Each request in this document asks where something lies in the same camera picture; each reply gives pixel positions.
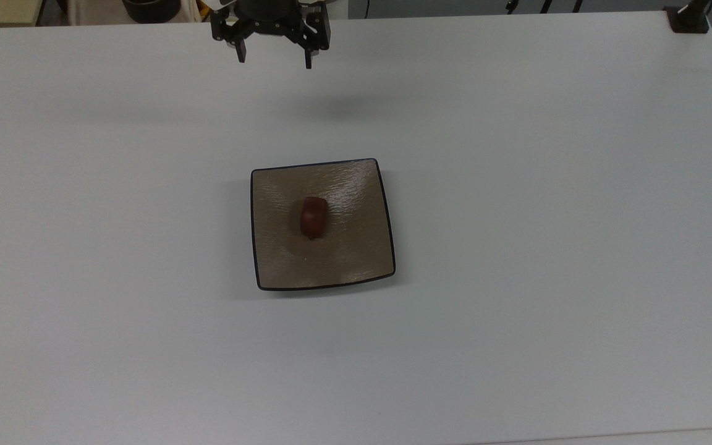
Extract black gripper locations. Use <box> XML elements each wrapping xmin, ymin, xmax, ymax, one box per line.
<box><xmin>210</xmin><ymin>0</ymin><xmax>333</xmax><ymax>70</ymax></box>

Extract small round reddish-brown food item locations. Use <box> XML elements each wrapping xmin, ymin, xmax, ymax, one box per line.
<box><xmin>299</xmin><ymin>195</ymin><xmax>328</xmax><ymax>242</ymax></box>

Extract black round container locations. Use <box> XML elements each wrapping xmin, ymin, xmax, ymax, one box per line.
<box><xmin>121</xmin><ymin>0</ymin><xmax>183</xmax><ymax>25</ymax></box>

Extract square brown ceramic plate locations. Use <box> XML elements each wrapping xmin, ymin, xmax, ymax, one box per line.
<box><xmin>250</xmin><ymin>158</ymin><xmax>397</xmax><ymax>292</ymax></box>

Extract black stand legs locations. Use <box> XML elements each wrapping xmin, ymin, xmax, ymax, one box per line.
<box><xmin>504</xmin><ymin>0</ymin><xmax>585</xmax><ymax>15</ymax></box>

